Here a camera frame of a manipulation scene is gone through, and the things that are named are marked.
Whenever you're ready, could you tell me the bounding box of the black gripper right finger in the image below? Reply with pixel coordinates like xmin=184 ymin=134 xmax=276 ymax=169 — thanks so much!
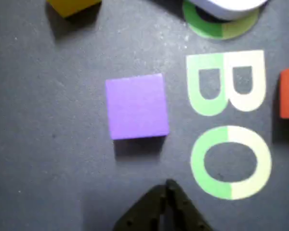
xmin=165 ymin=179 xmax=216 ymax=231

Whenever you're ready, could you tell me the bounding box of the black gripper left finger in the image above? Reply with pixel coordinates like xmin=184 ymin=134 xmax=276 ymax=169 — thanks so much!
xmin=112 ymin=184 xmax=167 ymax=231

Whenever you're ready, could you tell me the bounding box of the purple wooden block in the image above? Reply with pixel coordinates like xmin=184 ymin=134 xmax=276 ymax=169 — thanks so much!
xmin=105 ymin=73 xmax=170 ymax=141

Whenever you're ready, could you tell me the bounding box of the yellow wooden block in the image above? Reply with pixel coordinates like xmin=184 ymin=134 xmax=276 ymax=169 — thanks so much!
xmin=46 ymin=0 xmax=102 ymax=18

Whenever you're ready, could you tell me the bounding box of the lavender plastic tray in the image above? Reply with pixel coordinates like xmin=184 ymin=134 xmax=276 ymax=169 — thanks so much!
xmin=191 ymin=0 xmax=268 ymax=21

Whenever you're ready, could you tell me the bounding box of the black printed desk mat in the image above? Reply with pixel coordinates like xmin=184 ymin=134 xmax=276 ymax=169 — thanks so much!
xmin=0 ymin=0 xmax=289 ymax=231

